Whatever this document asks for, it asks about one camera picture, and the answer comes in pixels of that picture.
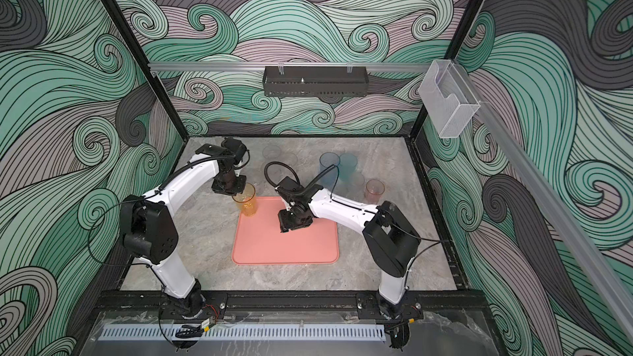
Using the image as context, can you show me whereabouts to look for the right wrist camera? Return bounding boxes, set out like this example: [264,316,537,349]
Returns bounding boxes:
[275,176,305,204]

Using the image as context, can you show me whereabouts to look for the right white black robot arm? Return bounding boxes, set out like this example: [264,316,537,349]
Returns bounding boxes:
[276,185,421,305]

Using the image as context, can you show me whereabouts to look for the white slotted cable duct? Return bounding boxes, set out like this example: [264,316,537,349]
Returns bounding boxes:
[97,323,386,342]

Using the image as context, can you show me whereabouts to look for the clear acrylic wall holder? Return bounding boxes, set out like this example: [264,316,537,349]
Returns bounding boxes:
[418,59,481,138]

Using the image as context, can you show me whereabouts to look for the small clear faceted glass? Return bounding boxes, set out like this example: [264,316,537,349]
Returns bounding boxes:
[281,153,298,170]

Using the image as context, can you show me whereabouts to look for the yellow plastic cup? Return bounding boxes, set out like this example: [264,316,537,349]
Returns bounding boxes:
[232,183,257,217]

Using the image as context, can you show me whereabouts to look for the pink tray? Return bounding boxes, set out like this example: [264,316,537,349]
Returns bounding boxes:
[232,196,340,265]

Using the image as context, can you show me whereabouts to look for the blue plastic cup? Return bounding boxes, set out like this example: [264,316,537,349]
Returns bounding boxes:
[319,152,341,190]

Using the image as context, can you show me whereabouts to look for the black perforated wall shelf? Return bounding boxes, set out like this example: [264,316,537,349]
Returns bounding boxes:
[262,65,369,99]

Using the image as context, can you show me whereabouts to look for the aluminium rail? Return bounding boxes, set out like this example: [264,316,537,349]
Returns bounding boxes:
[477,102,632,340]
[148,61,430,74]

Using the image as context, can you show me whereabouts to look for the green plastic cup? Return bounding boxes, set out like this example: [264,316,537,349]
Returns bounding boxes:
[338,153,358,182]

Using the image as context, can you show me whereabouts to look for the aluminium rail back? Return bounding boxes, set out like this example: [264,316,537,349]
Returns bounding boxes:
[148,61,430,74]

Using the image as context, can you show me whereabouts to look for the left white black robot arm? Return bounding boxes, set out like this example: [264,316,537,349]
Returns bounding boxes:
[120,138,250,319]

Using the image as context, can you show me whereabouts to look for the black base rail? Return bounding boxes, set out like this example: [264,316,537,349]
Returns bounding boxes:
[98,288,488,312]

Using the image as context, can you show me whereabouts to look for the pink short cup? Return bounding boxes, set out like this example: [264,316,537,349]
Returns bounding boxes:
[364,179,386,204]

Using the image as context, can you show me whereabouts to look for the aluminium rail right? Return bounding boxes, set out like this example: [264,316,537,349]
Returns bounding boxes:
[477,102,632,340]

